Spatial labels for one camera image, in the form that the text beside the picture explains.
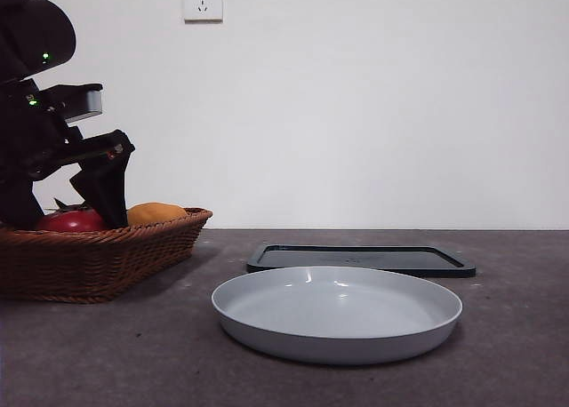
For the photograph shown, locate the red tomato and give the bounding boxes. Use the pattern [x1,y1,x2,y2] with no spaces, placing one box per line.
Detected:
[35,197,110,233]

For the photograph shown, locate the brown wicker basket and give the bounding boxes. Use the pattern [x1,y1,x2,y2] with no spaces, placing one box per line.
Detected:
[0,207,214,305]

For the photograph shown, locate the black rectangular tray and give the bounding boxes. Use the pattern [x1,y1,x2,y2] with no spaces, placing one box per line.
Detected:
[246,243,477,279]

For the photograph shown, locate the pale grey round plate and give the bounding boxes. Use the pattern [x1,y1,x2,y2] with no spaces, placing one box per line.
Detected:
[211,265,464,366]

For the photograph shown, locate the pale grey camera box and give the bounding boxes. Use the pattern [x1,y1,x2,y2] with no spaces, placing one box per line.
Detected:
[64,83,104,124]

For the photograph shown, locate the white wall socket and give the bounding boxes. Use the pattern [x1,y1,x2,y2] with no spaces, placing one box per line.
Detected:
[183,0,224,24]

